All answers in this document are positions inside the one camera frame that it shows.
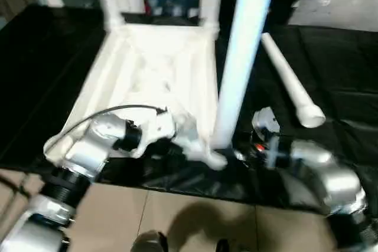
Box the white plastic table top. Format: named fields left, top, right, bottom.
left=43, top=21, right=229, bottom=172

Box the black work mat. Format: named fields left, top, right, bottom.
left=0, top=4, right=378, bottom=214

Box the grey cushion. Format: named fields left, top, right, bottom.
left=288, top=0, right=378, bottom=33

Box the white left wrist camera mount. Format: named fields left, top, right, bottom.
left=135, top=110, right=175, bottom=159

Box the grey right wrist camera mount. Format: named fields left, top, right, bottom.
left=250, top=107, right=282, bottom=171

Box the black metal frame bar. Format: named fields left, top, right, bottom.
left=0, top=174, right=32, bottom=201

